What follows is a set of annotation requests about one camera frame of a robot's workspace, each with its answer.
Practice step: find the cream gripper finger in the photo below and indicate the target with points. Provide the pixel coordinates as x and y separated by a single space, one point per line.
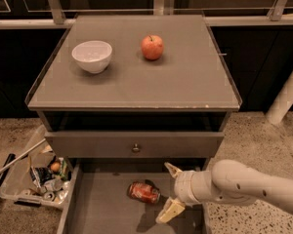
171 209
173 170

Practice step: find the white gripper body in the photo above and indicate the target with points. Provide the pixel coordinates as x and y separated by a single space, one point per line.
183 185

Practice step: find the red coke can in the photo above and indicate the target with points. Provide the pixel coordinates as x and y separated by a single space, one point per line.
143 192

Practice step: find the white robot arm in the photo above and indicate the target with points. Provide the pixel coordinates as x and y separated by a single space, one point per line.
228 182

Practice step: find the round brass drawer knob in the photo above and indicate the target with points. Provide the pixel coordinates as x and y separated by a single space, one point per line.
136 148

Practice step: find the grey open middle drawer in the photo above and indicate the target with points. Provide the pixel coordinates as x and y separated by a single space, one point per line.
98 203

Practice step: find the grey drawer cabinet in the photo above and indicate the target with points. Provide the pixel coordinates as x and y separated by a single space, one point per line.
188 89

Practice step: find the grey top drawer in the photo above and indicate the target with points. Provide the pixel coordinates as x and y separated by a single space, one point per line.
106 144

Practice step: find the silver can in bin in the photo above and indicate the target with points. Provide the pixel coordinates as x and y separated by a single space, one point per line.
53 185

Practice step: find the orange fruit in bin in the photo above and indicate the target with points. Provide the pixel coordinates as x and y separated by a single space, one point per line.
55 167

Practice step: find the red apple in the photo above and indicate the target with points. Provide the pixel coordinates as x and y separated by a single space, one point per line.
152 47

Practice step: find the dark snack bag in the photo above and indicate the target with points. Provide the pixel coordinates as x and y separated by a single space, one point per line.
40 175

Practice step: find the white diagonal pole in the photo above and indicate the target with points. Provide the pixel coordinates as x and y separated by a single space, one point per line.
282 102

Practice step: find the clear plastic bin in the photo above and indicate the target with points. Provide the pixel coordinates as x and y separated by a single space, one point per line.
18 186

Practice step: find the white ceramic bowl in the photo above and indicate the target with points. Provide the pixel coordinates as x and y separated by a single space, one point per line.
92 56

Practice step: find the metal window railing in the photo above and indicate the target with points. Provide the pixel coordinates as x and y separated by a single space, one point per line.
62 13

